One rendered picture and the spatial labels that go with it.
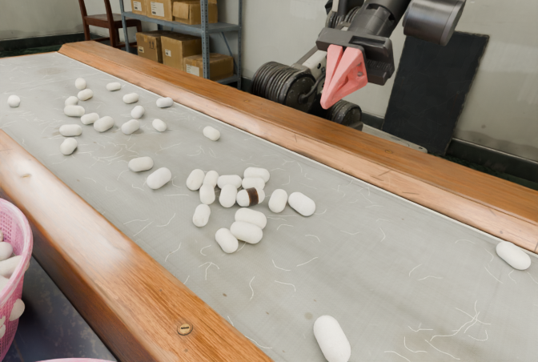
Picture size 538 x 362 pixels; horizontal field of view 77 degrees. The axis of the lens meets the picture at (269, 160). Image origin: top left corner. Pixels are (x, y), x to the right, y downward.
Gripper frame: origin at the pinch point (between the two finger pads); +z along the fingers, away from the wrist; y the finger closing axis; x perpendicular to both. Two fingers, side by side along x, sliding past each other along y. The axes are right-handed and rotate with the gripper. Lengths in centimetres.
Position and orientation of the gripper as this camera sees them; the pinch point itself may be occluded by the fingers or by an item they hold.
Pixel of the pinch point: (326, 101)
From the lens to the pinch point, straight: 46.9
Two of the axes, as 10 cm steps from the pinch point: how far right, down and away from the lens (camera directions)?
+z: -5.3, 8.3, -2.0
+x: 3.8, 4.4, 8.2
